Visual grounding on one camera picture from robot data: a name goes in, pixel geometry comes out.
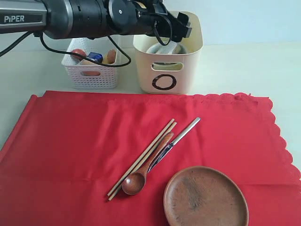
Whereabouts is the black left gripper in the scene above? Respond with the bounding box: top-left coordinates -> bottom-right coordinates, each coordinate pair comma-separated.
131,0 -> 192,42

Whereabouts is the white ceramic bowl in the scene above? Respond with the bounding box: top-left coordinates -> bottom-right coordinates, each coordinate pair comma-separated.
146,43 -> 189,70

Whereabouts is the shiny steel cup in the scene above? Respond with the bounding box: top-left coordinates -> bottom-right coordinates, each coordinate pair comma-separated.
156,41 -> 181,55

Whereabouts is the orange fried nugget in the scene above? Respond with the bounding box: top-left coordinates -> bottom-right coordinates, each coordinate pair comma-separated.
106,49 -> 116,65

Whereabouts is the blue milk carton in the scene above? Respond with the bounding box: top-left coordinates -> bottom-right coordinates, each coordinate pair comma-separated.
87,52 -> 103,63

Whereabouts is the brown egg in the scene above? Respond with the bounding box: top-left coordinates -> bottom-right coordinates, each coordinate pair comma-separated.
79,59 -> 97,65

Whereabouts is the red sausage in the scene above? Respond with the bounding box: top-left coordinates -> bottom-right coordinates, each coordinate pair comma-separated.
71,48 -> 87,60

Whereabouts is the steel knife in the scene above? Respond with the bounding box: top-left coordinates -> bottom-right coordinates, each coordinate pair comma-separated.
147,117 -> 201,173

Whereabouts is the brown wooden spoon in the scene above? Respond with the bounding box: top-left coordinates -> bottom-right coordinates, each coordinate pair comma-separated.
122,132 -> 174,195

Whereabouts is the brown wooden plate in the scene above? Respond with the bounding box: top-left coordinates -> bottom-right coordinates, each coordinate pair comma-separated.
163,166 -> 249,226

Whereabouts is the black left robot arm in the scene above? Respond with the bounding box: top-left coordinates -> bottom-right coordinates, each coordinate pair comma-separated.
0,0 -> 192,42

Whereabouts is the cream plastic bin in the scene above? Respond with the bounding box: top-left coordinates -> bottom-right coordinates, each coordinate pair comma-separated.
133,11 -> 203,94

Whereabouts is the white perforated plastic basket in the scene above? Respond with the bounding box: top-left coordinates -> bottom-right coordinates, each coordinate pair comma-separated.
61,38 -> 121,89

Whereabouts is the red tablecloth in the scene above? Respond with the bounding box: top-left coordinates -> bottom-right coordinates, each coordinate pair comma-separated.
0,91 -> 301,226

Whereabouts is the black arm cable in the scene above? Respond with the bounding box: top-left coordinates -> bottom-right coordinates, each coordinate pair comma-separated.
0,18 -> 174,68

